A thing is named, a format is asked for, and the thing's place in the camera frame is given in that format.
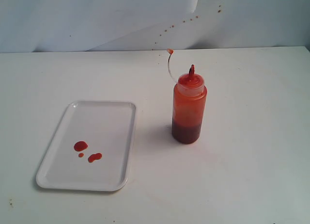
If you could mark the white rectangular plastic tray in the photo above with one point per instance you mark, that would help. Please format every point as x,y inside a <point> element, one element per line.
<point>108,127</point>

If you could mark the red sauce drops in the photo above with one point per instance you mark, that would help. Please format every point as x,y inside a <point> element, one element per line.
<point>84,151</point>

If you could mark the red sauce squeeze bottle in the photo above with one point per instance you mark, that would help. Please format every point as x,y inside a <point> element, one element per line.
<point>189,98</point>

